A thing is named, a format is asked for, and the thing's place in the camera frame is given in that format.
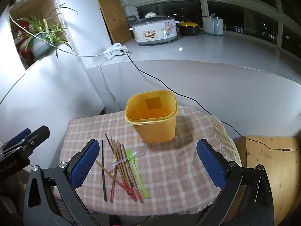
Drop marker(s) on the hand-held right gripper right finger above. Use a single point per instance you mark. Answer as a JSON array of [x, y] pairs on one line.
[[211, 164]]

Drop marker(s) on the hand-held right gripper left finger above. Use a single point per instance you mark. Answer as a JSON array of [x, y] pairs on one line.
[[84, 162]]

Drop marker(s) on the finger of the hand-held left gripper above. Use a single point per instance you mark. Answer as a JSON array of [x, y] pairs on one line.
[[22, 134], [38, 135]]

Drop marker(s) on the light bamboo chopstick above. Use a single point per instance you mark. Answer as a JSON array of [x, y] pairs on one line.
[[100, 165]]

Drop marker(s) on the bunch of wooden chopsticks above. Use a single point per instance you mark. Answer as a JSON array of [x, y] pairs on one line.
[[122, 167]]

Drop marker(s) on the green plastic spoon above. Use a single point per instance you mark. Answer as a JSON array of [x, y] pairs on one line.
[[137, 174]]

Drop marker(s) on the clear plastic spoon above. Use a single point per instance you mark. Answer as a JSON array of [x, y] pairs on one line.
[[140, 151]]

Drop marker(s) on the yellow plastic container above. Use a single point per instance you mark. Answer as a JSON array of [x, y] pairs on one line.
[[152, 127]]

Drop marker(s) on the beige striped cloth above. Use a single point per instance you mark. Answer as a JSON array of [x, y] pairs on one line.
[[223, 134]]

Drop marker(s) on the pink checked tablecloth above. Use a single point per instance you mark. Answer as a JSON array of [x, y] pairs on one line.
[[178, 169]]

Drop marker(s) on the wooden stool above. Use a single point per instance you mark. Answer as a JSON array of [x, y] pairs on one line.
[[270, 181]]

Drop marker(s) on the red jar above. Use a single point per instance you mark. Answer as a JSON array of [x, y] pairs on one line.
[[24, 49]]

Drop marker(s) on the potted spider plant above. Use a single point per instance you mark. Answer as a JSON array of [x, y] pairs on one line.
[[38, 47]]

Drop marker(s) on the white power strip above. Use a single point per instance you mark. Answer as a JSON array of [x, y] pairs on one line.
[[110, 51]]

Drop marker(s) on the white charger plug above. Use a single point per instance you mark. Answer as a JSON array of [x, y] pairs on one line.
[[122, 50]]

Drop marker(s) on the black pot with yellow lid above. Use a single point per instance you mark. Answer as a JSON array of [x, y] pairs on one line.
[[189, 30]]

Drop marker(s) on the wooden board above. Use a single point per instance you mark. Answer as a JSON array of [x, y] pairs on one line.
[[112, 21]]

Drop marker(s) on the white and blue appliance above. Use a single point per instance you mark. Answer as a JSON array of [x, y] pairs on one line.
[[212, 26]]

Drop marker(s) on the white floral electric cooker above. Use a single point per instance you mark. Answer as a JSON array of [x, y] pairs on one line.
[[152, 33]]

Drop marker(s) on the grey plastic board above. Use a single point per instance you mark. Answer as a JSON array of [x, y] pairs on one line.
[[131, 20]]

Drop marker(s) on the wooden wall shelf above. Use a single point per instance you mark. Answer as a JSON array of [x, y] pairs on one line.
[[40, 4]]

